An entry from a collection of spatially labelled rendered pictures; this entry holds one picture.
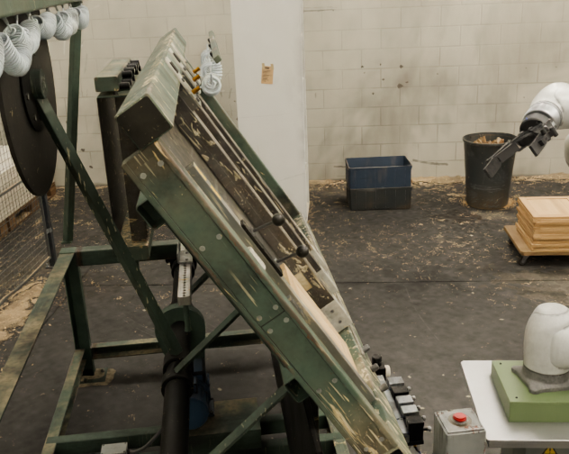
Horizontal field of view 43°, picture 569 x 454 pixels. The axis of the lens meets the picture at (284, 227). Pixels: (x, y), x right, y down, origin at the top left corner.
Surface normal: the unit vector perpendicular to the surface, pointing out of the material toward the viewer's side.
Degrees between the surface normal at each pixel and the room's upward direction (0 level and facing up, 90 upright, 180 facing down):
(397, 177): 90
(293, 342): 90
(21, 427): 0
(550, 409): 90
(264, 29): 90
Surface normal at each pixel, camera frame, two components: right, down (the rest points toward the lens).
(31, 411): -0.04, -0.94
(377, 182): 0.02, 0.34
